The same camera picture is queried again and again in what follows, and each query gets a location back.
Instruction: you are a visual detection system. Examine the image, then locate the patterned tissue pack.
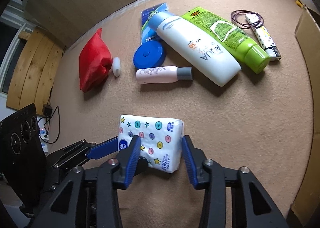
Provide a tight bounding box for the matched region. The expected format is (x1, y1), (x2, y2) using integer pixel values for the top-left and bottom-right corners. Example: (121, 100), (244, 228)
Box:
(118, 115), (184, 173)

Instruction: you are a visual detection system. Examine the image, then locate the small white bottle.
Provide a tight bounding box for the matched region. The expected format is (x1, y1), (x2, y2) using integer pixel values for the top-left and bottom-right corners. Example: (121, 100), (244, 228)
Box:
(112, 57), (121, 77)

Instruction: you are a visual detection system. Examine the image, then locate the pink bottle grey cap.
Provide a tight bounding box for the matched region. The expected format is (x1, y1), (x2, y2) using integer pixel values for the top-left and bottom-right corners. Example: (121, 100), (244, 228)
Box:
(136, 65), (193, 84)

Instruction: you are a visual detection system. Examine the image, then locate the red fabric pouch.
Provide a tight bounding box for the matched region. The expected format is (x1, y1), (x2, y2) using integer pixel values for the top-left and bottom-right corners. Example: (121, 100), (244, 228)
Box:
(79, 27), (113, 93)

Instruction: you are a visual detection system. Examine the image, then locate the white sunscreen bottle blue cap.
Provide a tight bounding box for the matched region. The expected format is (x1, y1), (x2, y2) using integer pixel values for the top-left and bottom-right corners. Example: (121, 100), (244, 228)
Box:
(149, 11), (241, 86)

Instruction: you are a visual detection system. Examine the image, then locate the green tube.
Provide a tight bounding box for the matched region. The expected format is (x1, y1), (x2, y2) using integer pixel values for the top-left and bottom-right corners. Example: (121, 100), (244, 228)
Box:
(182, 7), (270, 74)

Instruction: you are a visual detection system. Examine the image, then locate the pine wood plank panel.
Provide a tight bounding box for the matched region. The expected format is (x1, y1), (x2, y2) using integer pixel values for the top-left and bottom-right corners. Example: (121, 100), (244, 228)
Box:
(6, 27), (63, 116)

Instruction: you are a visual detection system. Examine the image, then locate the blue round container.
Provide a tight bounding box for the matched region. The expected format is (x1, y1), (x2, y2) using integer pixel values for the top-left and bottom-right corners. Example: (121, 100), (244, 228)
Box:
(133, 40), (166, 69)

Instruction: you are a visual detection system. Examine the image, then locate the cardboard box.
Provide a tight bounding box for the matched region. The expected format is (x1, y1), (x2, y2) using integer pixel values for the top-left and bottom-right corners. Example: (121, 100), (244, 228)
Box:
(286, 3), (320, 227)

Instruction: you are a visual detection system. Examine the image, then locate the blue blister pack card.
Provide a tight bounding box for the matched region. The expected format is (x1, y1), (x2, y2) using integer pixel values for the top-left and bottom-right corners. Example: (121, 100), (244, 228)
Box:
(140, 2), (171, 43)

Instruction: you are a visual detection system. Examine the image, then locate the patterned lighter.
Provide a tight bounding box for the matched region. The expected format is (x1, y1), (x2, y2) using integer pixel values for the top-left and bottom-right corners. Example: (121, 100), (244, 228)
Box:
(252, 25), (281, 62)

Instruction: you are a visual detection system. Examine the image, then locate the purple hair band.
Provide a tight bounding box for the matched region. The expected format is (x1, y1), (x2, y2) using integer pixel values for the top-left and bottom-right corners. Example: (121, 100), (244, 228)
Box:
(231, 10), (264, 30)

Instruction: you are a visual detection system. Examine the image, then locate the black cable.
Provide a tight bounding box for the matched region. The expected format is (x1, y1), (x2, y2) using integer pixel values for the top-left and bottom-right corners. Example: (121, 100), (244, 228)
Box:
(42, 103), (61, 145)

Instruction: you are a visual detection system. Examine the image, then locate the white wall power strip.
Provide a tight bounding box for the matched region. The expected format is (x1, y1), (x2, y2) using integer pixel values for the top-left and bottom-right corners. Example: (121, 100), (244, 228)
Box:
(37, 116), (49, 155)

